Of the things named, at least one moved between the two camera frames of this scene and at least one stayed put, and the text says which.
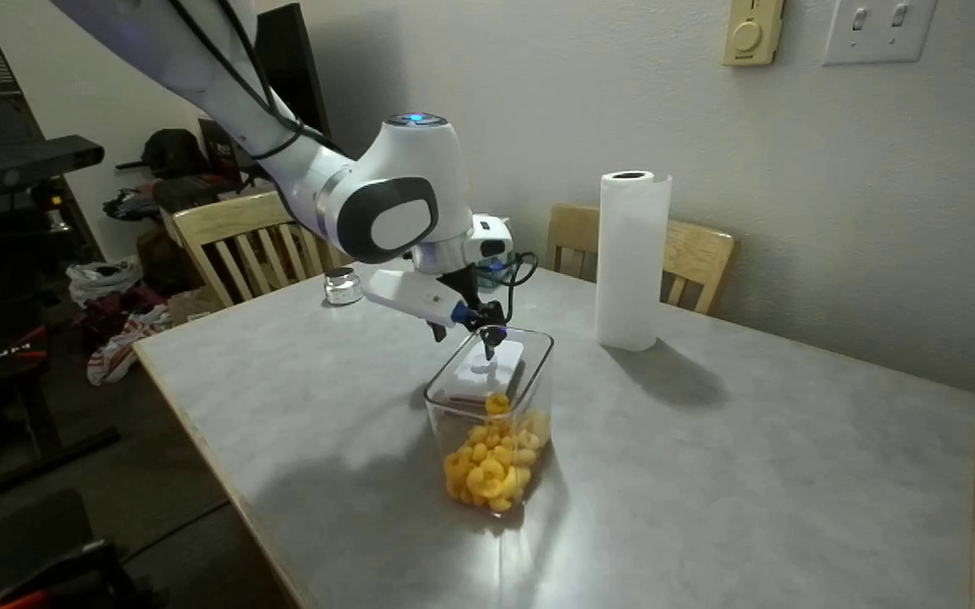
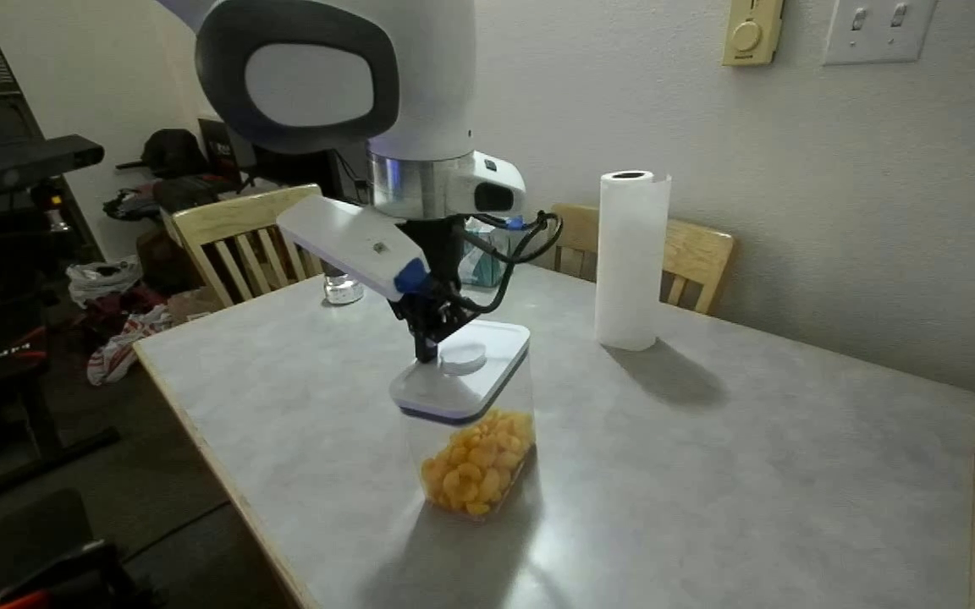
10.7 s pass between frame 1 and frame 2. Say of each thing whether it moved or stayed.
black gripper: moved
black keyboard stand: stayed
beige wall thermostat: stayed
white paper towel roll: stayed
